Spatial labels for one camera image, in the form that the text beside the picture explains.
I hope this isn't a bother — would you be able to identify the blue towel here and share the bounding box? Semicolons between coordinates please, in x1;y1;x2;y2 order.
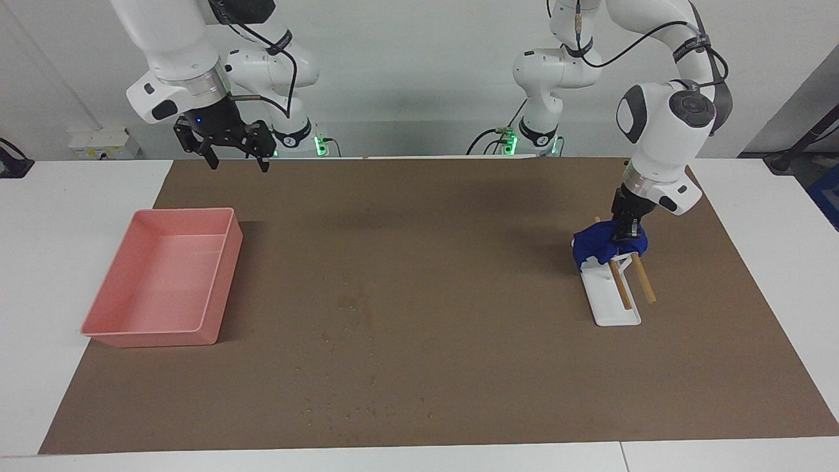
572;221;650;273

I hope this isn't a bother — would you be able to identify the wooden rack rod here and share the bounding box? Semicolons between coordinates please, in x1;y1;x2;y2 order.
595;216;632;310
631;252;657;304

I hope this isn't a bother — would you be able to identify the pink plastic bin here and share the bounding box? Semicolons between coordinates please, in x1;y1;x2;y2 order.
80;208;244;348

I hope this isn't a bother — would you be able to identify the black stand pole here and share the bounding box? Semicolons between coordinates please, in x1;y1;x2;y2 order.
764;105;839;174

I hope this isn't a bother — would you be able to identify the brown table mat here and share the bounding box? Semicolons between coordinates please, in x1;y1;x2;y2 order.
38;157;839;455

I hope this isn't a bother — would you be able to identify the blue crate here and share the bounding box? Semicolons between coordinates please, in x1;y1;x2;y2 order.
805;164;839;230

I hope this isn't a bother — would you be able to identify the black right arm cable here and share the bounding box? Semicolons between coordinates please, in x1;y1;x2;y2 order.
210;0;299;119

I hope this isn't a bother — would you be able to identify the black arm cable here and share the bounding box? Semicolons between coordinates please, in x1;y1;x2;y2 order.
572;0;730;89
210;0;299;119

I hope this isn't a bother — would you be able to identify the white wall power strip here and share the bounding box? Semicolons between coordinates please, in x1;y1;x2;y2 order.
68;128;140;160

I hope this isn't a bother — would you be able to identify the black left base cable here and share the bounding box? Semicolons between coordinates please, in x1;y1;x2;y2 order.
467;98;528;156

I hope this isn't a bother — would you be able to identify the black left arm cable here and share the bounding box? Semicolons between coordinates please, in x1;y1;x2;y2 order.
572;0;730;89

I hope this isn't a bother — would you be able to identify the black clamp mount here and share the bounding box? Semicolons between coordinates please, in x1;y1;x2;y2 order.
0;138;35;179

